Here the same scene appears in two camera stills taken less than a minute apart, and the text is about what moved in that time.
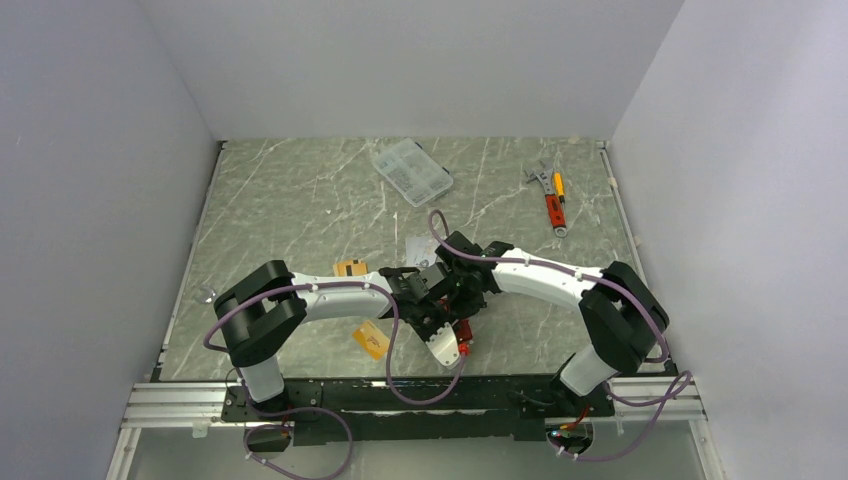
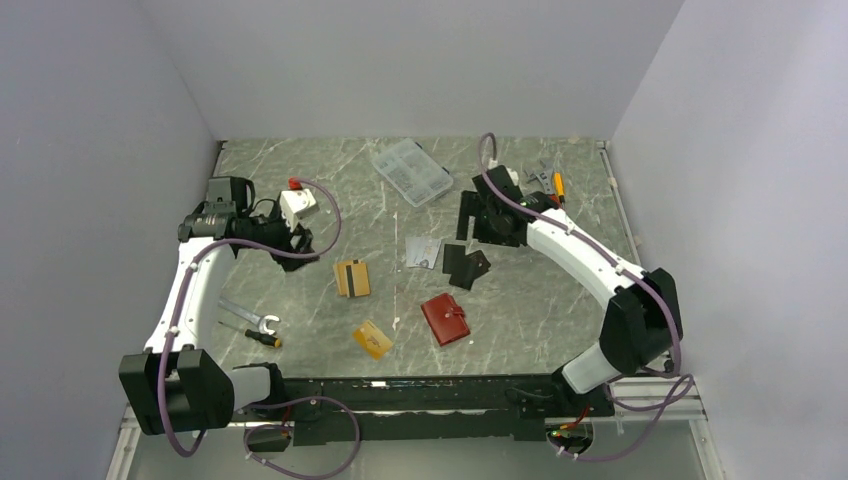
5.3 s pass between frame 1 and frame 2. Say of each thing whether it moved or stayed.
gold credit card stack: stayed
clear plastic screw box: stayed
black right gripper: moved
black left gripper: moved
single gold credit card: stayed
